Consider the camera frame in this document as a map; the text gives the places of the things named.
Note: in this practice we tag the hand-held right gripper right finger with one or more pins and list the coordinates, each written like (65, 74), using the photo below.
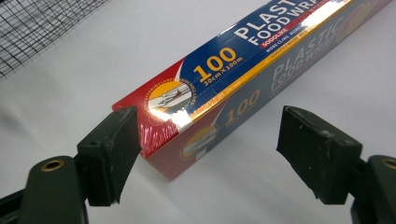
(317, 155)

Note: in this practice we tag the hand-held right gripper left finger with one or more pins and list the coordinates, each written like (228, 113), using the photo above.
(106, 161)

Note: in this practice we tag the blue and red food wrap box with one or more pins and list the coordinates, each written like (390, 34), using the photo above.
(243, 81)

